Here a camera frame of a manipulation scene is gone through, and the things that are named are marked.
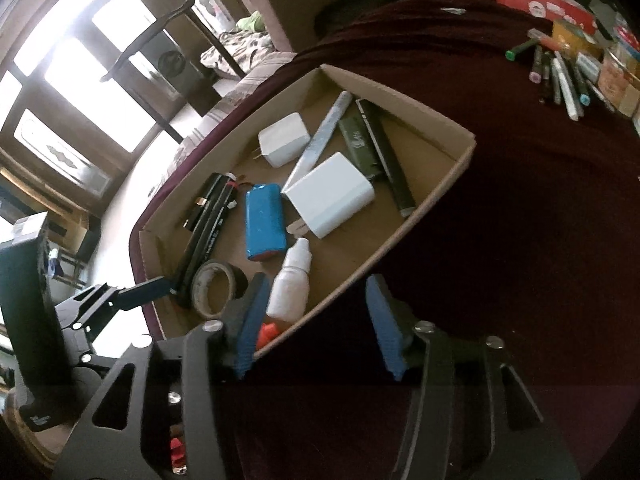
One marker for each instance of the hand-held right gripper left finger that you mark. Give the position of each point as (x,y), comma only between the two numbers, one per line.
(252,320)

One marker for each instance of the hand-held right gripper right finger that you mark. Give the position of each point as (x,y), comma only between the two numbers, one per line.
(385,325)

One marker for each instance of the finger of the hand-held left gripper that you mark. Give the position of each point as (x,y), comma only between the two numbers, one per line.
(145,292)
(87,360)

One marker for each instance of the white tube with red cap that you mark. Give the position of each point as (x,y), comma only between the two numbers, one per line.
(268,335)

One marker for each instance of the white dropper bottle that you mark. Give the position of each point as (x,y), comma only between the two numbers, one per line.
(290,285)

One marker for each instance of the black tape roll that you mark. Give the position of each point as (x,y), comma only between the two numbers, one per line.
(220,266)

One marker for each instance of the black marker with white cap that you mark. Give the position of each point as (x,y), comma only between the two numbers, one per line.
(207,247)

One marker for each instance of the shallow cardboard box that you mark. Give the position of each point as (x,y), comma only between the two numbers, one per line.
(350,250)

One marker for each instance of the blue battery pack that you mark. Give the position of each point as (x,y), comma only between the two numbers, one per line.
(265,220)

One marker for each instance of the black tube with copper band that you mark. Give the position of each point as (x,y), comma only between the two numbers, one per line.
(202,205)

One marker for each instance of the white power adapter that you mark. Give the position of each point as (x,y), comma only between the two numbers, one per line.
(330,195)
(282,137)

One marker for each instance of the black marker pen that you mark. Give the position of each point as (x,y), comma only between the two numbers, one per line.
(387,160)

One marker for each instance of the dark speaker box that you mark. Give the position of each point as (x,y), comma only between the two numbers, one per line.
(170,60)

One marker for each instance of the black wooden chair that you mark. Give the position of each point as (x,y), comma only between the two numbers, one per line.
(140,36)

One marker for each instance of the patterned cloth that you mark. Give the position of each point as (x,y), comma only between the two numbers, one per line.
(240,50)

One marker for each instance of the pile of marker pens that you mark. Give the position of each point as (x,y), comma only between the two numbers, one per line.
(565,80)

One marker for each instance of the small white scrap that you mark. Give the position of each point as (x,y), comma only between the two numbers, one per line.
(452,10)

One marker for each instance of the jar with gold lid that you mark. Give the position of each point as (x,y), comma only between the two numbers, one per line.
(617,80)

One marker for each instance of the stack of red packets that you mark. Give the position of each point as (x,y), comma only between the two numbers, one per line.
(540,5)

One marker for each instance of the wooden frame window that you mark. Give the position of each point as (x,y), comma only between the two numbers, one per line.
(75,70)

